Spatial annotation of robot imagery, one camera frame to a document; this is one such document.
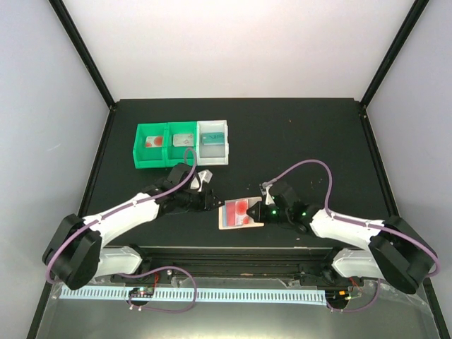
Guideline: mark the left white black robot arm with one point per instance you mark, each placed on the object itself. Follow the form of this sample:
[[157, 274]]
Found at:
[[78, 252]]

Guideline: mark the right small circuit board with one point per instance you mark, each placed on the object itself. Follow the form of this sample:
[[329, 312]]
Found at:
[[338, 295]]

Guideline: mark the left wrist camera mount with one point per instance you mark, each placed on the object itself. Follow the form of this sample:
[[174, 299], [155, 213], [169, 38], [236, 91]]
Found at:
[[200, 180]]

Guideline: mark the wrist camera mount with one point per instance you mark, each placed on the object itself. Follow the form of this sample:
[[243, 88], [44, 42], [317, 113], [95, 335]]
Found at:
[[265, 192], [200, 180]]

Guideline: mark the left black frame post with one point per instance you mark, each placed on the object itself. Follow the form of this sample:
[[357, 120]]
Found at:
[[77, 41]]

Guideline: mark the white translucent plastic bin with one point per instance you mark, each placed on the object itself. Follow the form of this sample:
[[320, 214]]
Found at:
[[212, 155]]

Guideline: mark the red circles card in bin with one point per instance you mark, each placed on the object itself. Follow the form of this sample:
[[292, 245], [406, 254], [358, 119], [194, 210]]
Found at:
[[153, 141]]

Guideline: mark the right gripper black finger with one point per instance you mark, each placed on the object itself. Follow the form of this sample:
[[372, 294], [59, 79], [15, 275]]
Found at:
[[254, 216], [256, 208]]

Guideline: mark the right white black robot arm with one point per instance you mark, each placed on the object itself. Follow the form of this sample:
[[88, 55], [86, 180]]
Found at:
[[367, 236]]

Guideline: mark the left green plastic bin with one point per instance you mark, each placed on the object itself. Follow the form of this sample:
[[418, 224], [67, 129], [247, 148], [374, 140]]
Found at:
[[148, 148]]

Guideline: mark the right black frame post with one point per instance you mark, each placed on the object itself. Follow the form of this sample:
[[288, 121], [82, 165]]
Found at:
[[414, 14]]

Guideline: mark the small circuit board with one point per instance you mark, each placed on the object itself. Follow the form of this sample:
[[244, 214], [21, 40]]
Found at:
[[338, 295], [141, 292]]

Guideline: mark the left small circuit board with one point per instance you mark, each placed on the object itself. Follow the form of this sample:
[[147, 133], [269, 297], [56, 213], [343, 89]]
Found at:
[[141, 292]]

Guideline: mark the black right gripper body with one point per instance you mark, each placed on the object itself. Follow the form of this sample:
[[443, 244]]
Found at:
[[281, 215]]

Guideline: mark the teal VIP card in bin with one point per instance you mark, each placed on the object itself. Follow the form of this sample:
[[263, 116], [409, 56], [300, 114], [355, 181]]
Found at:
[[213, 138]]

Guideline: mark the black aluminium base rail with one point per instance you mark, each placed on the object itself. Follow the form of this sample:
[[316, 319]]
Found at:
[[299, 262]]

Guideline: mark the light blue slotted cable duct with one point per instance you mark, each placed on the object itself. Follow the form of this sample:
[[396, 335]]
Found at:
[[218, 295]]

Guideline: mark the black frame post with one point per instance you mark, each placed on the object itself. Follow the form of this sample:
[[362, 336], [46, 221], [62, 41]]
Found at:
[[77, 41], [414, 14]]

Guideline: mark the red circles card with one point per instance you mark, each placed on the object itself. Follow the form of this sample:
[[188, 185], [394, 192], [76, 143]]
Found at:
[[235, 213], [153, 141]]

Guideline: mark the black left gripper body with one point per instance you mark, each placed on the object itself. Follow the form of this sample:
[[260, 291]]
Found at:
[[193, 203]]

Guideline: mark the middle green plastic bin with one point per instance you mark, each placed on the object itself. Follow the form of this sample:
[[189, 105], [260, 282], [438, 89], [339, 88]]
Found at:
[[175, 155]]

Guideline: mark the white floral card in bin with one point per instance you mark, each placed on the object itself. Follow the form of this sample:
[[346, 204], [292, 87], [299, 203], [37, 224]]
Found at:
[[183, 140]]

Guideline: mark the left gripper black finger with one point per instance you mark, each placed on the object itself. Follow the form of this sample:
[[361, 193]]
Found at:
[[215, 206], [215, 200]]

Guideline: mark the green plastic bin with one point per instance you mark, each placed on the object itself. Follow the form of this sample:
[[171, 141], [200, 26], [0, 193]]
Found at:
[[148, 148], [175, 155]]

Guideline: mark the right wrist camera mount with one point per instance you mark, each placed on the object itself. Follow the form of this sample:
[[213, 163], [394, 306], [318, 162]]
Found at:
[[265, 192]]

